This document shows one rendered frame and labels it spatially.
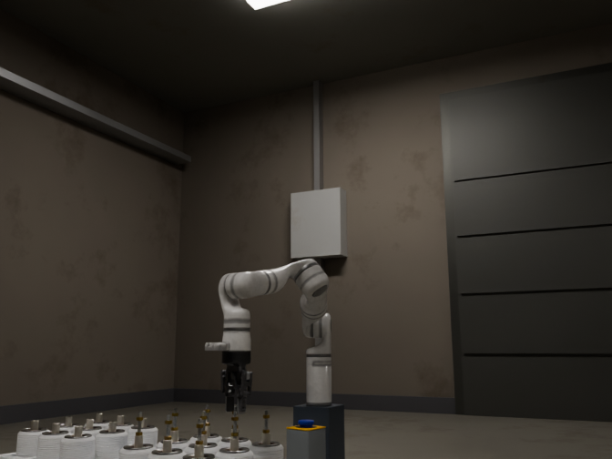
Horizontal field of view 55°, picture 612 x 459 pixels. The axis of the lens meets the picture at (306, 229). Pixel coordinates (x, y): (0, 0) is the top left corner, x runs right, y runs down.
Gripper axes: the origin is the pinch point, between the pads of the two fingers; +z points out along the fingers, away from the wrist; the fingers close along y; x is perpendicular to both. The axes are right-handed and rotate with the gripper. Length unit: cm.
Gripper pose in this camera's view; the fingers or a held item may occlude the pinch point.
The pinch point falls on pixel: (235, 407)
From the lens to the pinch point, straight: 158.3
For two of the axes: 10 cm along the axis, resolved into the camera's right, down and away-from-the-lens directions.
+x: -8.4, -1.0, -5.4
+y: -5.5, 1.6, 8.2
